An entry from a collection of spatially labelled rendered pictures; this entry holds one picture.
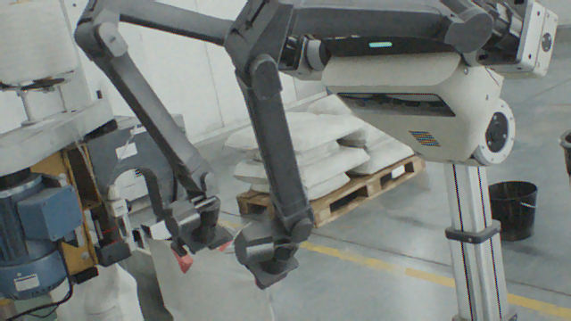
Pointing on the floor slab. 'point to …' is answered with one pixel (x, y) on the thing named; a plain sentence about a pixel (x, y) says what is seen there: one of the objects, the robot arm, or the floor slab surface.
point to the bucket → (513, 208)
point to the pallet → (248, 202)
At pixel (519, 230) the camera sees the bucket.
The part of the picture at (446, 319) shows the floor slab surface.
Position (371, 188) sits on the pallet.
